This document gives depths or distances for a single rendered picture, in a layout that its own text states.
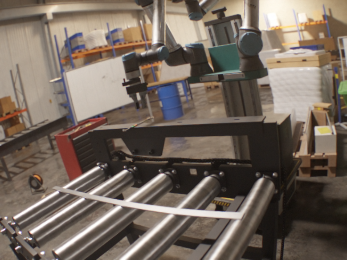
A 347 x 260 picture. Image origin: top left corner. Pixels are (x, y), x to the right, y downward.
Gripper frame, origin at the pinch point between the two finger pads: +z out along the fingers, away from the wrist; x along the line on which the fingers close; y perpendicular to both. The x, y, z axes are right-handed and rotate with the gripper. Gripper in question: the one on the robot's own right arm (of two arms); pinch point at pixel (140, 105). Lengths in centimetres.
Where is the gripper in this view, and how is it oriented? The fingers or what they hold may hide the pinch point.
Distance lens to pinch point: 161.4
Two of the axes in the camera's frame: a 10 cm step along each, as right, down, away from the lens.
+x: -7.9, 0.2, 6.1
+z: 2.3, 9.4, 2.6
